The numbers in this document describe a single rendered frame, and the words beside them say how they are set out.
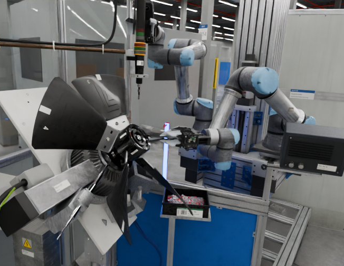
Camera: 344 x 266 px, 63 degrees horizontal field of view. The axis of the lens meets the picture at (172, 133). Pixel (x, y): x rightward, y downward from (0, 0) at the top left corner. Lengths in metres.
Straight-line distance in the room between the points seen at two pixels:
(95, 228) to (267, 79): 0.93
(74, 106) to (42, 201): 0.29
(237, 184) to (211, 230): 0.39
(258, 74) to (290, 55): 1.50
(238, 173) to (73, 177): 1.16
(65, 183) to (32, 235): 0.38
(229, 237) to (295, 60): 1.75
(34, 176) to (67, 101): 0.24
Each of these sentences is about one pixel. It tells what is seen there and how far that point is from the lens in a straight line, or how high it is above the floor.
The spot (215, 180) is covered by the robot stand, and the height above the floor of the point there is 0.74.
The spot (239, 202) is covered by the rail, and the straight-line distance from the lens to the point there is 1.49.
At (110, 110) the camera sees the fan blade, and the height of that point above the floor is 1.30.
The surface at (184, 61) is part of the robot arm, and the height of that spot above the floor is 1.50.
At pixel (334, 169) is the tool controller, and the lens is 1.41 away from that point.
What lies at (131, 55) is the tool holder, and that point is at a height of 1.51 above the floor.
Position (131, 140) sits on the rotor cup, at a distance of 0.98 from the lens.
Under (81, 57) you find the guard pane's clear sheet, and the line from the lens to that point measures 2.00.
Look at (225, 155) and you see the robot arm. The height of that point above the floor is 1.10.
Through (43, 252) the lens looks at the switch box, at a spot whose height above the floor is 0.77.
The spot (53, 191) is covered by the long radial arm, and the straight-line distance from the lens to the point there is 0.89.
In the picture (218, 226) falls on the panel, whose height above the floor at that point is 0.66.
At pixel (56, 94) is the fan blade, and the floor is 1.39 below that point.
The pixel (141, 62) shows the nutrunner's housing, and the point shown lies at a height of 1.49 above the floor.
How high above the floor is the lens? 1.49
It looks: 14 degrees down
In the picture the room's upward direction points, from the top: 3 degrees clockwise
